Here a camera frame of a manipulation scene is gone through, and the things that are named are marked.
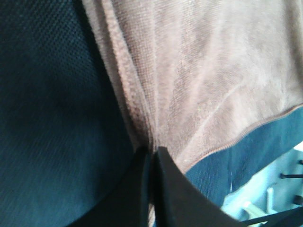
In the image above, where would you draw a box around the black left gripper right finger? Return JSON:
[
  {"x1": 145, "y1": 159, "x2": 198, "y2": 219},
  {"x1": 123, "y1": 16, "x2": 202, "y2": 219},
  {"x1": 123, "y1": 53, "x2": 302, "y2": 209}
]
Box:
[{"x1": 153, "y1": 147, "x2": 244, "y2": 227}]

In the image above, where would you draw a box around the brown towel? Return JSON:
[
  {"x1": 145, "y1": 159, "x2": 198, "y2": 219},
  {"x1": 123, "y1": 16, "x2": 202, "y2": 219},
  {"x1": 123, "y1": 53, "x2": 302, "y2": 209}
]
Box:
[{"x1": 81, "y1": 0, "x2": 303, "y2": 227}]

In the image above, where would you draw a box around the light blue frame structure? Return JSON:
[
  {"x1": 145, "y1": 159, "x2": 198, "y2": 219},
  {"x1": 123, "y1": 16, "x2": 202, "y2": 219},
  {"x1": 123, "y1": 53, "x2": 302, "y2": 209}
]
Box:
[{"x1": 221, "y1": 146, "x2": 303, "y2": 221}]

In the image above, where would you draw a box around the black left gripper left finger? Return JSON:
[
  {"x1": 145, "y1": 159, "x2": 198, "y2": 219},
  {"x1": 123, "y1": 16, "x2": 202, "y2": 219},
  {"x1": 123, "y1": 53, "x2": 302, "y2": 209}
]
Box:
[{"x1": 69, "y1": 147, "x2": 151, "y2": 227}]

